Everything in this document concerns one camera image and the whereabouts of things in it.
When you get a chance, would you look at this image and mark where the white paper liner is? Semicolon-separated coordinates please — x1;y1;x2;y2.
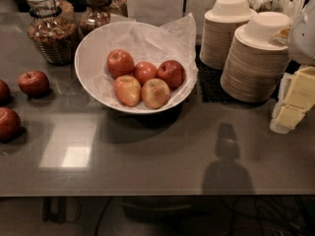
86;13;200;111

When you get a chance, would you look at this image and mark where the red apple left edge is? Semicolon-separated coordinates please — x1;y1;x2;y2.
0;80;11;104

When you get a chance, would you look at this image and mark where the black mat under stacks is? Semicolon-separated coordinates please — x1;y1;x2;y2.
197;43;298;104

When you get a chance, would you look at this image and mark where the rear stack of paper bowls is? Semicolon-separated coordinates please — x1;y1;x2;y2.
200;0;256;70

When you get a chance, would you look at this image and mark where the glass jar of granola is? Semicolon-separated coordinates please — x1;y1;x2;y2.
27;0;80;65

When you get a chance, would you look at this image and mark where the yellow-red apple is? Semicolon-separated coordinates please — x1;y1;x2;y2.
141;78;170;109
113;75;142;107

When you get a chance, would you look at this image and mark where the red apple on table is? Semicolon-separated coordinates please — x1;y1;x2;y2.
18;71;50;97

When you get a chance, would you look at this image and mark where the large white bowl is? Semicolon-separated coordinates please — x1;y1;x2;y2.
74;21;199;115

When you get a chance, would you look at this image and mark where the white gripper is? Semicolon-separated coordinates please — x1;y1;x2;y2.
269;0;315;134

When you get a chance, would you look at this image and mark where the white paper sign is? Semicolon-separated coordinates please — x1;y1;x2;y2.
127;0;183;26

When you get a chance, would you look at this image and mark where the front stack of paper bowls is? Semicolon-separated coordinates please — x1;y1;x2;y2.
220;12;290;103

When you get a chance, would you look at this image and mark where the yellow-red apple front left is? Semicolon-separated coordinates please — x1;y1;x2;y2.
113;75;142;107

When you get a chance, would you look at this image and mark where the stack of paper bowls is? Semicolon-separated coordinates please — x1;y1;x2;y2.
220;12;290;103
200;0;256;70

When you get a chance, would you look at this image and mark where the yellow-red apple front right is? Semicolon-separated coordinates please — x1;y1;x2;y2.
141;78;170;109

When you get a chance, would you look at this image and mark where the dark red apple right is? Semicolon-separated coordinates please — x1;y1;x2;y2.
156;60;186;89

